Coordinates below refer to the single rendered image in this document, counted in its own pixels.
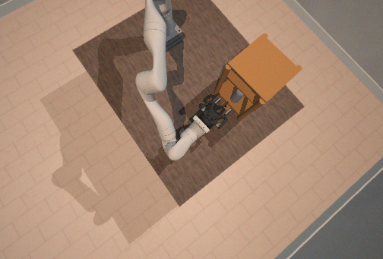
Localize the brown wooden shelving unit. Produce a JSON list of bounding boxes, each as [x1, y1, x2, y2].
[[214, 33, 302, 121]]

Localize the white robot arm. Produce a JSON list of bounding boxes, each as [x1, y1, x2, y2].
[[135, 0, 210, 161]]

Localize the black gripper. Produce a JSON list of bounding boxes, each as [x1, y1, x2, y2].
[[199, 98, 231, 129]]

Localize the grey bottle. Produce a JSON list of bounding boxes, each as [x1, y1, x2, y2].
[[230, 88, 244, 103]]

